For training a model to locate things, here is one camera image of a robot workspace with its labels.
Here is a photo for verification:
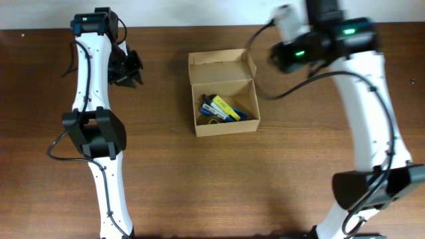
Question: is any brown cardboard box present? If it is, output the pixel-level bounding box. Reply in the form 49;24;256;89
188;48;260;137

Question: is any white marker black cap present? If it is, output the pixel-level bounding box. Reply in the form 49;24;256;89
202;94;228;118

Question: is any yellow highlighter pen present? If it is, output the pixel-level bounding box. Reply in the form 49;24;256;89
212;95;241;121

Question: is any yellow adhesive tape roll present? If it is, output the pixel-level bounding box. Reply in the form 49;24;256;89
208;116;220;125

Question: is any white marker blue cap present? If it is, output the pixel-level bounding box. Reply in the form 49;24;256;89
202;103;234;122

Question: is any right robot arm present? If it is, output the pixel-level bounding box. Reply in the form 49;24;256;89
270;1;424;238

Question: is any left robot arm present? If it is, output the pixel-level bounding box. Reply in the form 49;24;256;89
62;7;143;238

